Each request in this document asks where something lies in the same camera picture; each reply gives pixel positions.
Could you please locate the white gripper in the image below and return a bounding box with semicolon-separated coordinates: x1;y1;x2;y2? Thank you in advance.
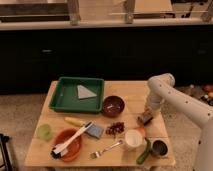
145;91;163;115

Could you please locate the wood-backed felt eraser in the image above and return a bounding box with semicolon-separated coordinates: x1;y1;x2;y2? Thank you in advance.
137;113;153;125

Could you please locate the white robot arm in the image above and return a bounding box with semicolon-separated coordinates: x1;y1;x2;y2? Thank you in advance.
146;73;213;171

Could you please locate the orange small lid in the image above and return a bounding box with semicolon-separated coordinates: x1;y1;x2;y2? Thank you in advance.
135;127;146;137

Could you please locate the dark red bowl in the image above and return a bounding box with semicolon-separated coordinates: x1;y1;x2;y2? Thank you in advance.
102;96;125;118

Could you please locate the white cup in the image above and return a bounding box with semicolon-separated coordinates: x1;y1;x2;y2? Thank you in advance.
124;129;143;149

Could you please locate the metal tin can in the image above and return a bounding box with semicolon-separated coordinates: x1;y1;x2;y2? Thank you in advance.
151;140;168;158

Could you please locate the green cucumber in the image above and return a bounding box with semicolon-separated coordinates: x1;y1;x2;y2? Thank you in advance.
136;138;151;165

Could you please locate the blue grey sponge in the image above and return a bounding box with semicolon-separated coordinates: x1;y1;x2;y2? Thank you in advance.
86;124;104;139

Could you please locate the grey triangular cloth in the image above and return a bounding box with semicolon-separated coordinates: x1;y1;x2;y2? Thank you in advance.
77;85;96;99

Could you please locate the silver fork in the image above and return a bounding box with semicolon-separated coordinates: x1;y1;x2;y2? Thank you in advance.
90;140;123;159

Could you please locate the green plastic tray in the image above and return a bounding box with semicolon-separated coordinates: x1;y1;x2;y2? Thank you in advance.
49;77;104;113

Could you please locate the orange bowl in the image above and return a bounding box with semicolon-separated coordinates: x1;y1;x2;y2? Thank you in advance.
54;129;83;162

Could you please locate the light green small cup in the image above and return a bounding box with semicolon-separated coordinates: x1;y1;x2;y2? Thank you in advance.
36;124;52;141

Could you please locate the black stand on floor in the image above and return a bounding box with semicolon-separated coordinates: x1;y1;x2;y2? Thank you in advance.
0;133;13;171

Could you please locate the white handled black brush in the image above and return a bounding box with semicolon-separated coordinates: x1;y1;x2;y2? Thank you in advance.
51;122;93;159

